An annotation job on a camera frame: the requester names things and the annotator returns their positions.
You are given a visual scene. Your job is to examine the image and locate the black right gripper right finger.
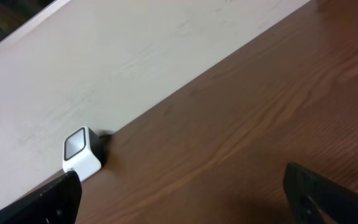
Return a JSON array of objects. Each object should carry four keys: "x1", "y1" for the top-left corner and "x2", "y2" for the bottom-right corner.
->
[{"x1": 283, "y1": 162, "x2": 358, "y2": 223}]

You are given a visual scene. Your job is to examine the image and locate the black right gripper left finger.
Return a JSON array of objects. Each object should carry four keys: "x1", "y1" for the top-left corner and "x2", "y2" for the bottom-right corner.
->
[{"x1": 0, "y1": 170, "x2": 82, "y2": 224}]

